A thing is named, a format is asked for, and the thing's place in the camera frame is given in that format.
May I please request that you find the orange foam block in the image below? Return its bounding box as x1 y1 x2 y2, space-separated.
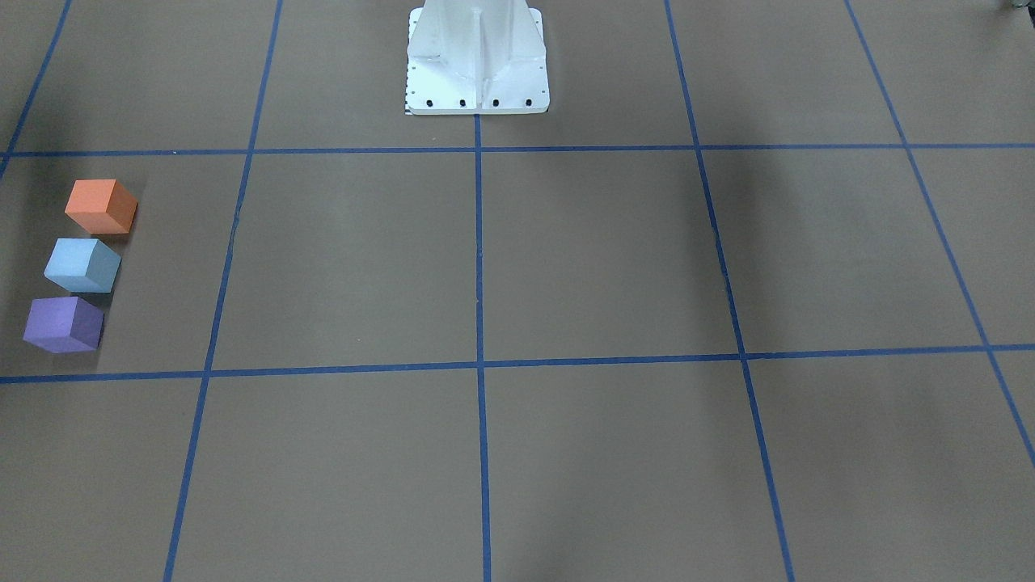
64 179 139 235

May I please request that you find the light blue foam block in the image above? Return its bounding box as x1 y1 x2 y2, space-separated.
45 237 121 293

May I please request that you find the purple foam block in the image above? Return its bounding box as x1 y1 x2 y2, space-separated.
23 296 104 354

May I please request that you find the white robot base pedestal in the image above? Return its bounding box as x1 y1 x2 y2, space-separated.
404 1 551 116

